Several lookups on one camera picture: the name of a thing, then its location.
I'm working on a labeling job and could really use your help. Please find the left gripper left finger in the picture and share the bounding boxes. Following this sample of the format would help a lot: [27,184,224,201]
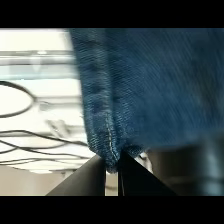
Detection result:
[45,154,107,197]

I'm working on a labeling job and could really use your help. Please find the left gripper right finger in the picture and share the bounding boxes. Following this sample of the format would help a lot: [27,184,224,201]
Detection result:
[117,149,178,197]

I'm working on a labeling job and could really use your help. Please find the blue jeans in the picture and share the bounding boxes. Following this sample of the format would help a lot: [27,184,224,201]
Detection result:
[68,28,224,174]

